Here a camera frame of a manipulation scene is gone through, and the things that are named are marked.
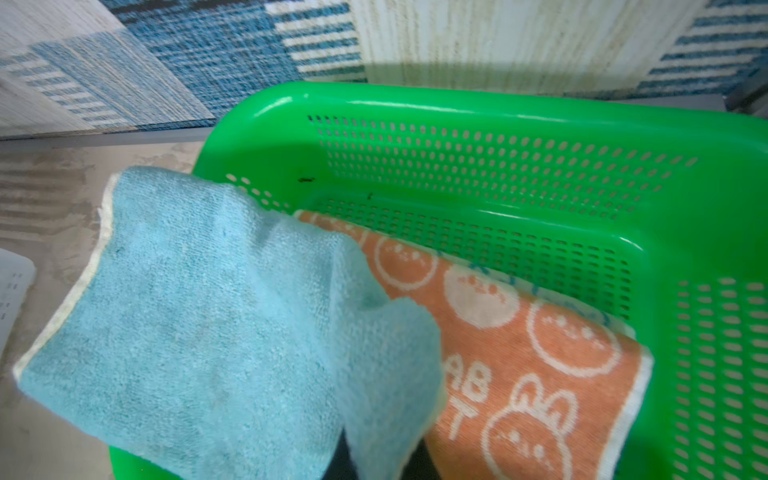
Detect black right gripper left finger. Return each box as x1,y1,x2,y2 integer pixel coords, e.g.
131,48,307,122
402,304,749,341
322,431,358,480

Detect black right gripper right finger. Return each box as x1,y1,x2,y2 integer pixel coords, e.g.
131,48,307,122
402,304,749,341
400,439,441,480

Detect orange pattern towel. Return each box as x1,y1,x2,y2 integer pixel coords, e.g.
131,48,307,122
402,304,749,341
296,210,653,479

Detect pale yellow towel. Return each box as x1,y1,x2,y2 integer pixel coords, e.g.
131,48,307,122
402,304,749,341
13,167,445,479

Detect green plastic basket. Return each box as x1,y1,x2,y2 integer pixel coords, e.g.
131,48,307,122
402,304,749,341
109,80,768,480

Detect white plastic laundry basket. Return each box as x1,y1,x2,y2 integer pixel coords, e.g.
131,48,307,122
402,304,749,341
0,249,37,352

